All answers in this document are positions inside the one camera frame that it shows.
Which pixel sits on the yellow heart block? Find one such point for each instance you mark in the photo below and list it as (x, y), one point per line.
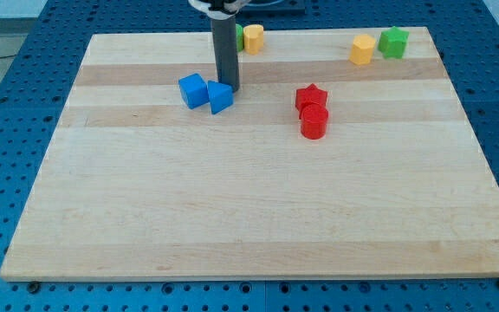
(253, 37)

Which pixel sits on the yellow hexagon block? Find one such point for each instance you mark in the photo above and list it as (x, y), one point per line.
(362, 49)

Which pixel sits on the blue triangle block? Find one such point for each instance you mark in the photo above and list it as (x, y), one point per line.
(220, 96)

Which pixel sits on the red cylinder block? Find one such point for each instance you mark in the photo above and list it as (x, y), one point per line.
(314, 118)

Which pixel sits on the light wooden board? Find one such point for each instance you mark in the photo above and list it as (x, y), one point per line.
(135, 186)

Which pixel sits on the blue cube block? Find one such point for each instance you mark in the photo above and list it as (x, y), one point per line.
(193, 90)

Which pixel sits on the red star block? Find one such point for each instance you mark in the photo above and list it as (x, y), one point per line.
(310, 95)

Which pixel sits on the green round block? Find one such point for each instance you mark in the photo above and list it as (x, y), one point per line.
(239, 37)

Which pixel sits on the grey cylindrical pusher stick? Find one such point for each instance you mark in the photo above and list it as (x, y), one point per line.
(224, 35)

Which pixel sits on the green star block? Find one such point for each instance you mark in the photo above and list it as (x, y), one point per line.
(393, 42)

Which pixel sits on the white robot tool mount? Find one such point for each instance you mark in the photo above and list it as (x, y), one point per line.
(218, 9)

